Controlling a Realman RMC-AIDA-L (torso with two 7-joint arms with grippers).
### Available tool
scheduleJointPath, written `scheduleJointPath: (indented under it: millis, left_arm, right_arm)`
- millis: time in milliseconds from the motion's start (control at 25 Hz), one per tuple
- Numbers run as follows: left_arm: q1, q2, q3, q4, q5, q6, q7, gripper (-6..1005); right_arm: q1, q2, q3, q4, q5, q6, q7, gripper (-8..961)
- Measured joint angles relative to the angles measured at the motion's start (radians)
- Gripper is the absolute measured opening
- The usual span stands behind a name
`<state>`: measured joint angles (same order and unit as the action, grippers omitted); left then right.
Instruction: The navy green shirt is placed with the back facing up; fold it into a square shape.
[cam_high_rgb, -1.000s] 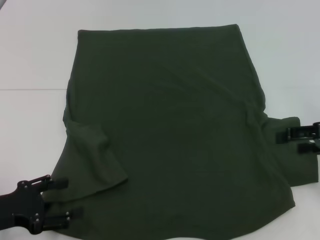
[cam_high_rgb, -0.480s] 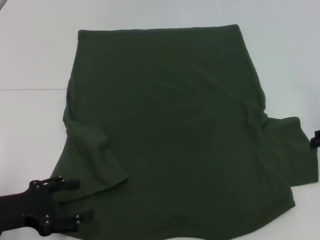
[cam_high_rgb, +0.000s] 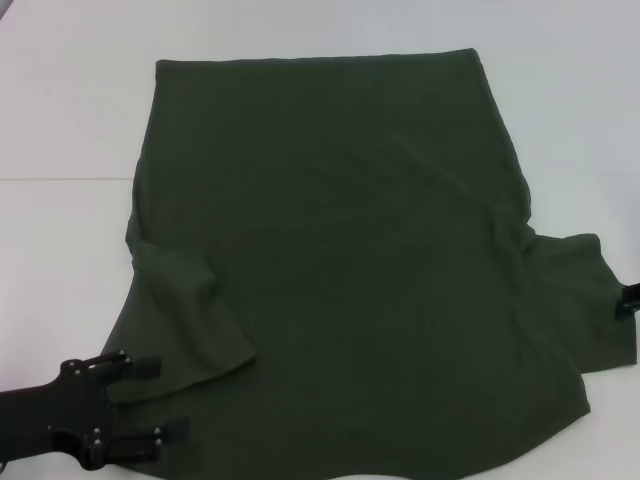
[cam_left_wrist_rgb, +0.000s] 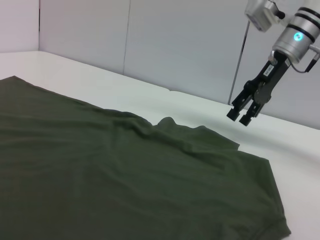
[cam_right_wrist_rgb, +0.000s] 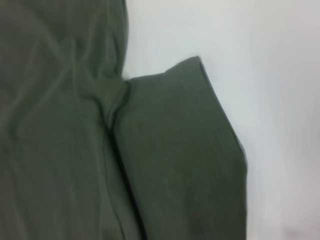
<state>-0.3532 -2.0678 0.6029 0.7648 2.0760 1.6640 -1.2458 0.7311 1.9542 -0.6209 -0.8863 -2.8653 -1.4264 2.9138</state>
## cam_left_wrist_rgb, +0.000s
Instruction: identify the dark green shirt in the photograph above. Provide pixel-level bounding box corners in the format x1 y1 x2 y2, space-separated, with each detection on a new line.
0 76 292 240

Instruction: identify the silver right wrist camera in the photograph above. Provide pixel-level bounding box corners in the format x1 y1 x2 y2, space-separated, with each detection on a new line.
244 0 286 33

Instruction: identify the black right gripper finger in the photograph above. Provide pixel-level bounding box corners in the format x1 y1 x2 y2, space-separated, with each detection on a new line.
238 100 266 126
225 87 252 122

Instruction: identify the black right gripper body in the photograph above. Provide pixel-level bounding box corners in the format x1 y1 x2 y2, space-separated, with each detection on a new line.
243 49 291 104

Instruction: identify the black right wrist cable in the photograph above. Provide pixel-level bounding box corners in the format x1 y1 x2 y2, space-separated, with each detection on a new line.
287 52 319 74

